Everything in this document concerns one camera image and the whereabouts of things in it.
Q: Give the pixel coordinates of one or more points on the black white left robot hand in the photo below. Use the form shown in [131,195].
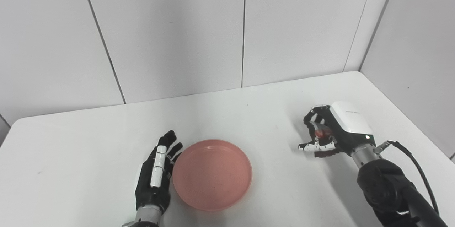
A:
[145,188]

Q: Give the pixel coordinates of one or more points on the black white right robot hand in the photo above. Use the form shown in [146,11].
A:
[350,124]

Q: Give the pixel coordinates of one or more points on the chocolate cake slice with fruit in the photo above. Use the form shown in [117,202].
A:
[320,133]

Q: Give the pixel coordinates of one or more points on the pink round plate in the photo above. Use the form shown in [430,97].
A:
[212,175]

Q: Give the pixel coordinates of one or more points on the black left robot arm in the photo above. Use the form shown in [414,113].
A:
[145,218]

